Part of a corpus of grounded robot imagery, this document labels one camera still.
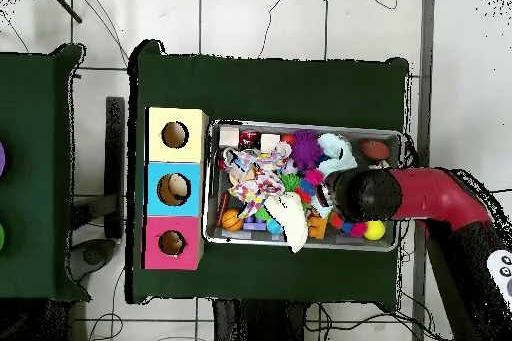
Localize metal mesh bin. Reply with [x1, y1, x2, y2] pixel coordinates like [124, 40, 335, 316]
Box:
[201, 118, 403, 253]

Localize black upright panel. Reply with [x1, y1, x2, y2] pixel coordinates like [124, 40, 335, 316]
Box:
[104, 96, 126, 238]

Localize mint green cloth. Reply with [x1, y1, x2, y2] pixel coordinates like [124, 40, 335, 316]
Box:
[311, 132, 358, 218]

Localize dark slanted rod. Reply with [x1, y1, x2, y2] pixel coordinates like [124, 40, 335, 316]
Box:
[40, 0, 84, 26]

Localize thin black floor cable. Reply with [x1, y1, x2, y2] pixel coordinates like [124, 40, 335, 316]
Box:
[257, 0, 292, 59]

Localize small orange basketball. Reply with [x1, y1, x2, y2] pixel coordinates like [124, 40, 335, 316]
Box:
[220, 208, 244, 233]

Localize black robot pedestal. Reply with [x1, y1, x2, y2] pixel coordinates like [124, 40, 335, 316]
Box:
[211, 298, 309, 341]

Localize dark green table cloth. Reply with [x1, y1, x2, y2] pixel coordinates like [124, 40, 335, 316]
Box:
[125, 39, 411, 305]

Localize purple spiky ball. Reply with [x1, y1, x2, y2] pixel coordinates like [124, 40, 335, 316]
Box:
[290, 129, 323, 172]

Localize green cloth side table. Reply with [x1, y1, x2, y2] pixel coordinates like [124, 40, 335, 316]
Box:
[0, 43, 91, 302]

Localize plain wooden cube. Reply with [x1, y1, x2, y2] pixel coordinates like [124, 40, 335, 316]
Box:
[219, 125, 242, 147]
[260, 133, 282, 152]

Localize cream yellow cloth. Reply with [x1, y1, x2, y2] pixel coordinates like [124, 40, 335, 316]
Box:
[263, 191, 309, 254]

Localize colourful crumpled paper wrapper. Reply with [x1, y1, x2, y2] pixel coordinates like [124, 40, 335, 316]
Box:
[222, 142, 293, 219]

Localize grey floor stand base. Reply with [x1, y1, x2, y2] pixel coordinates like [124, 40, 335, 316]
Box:
[65, 237, 118, 283]

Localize multicolour puffer caterpillar toy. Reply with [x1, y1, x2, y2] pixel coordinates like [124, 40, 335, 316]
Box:
[294, 168, 326, 205]

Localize green spiky ball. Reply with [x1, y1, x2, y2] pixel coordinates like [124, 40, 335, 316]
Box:
[279, 172, 302, 193]

